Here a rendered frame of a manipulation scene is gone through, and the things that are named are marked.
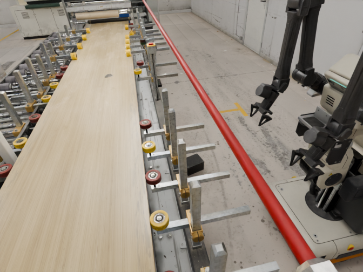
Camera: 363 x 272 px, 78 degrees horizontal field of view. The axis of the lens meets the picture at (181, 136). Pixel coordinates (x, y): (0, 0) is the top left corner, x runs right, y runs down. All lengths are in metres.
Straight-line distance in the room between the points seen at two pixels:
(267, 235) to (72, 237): 1.49
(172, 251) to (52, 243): 0.54
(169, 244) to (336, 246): 1.10
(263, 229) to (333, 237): 0.50
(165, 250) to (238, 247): 0.85
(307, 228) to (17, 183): 1.78
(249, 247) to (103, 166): 1.28
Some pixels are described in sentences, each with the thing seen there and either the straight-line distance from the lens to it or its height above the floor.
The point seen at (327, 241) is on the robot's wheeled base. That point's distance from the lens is 1.87.
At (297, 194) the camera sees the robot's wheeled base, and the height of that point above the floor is 0.28.
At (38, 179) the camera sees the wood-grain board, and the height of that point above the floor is 0.90.
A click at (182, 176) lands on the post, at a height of 0.92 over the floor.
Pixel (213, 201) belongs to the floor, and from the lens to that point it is 2.19.
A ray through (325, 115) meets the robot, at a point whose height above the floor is 1.09.
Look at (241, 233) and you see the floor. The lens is 2.04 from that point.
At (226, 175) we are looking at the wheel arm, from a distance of 1.28.
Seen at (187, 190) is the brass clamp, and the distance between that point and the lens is 1.19.
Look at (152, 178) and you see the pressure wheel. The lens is 1.16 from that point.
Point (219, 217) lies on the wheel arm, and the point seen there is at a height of 0.83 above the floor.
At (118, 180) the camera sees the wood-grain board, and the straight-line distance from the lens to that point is 1.20.
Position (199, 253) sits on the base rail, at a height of 0.70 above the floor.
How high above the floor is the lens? 1.75
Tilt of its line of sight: 37 degrees down
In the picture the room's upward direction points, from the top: 3 degrees counter-clockwise
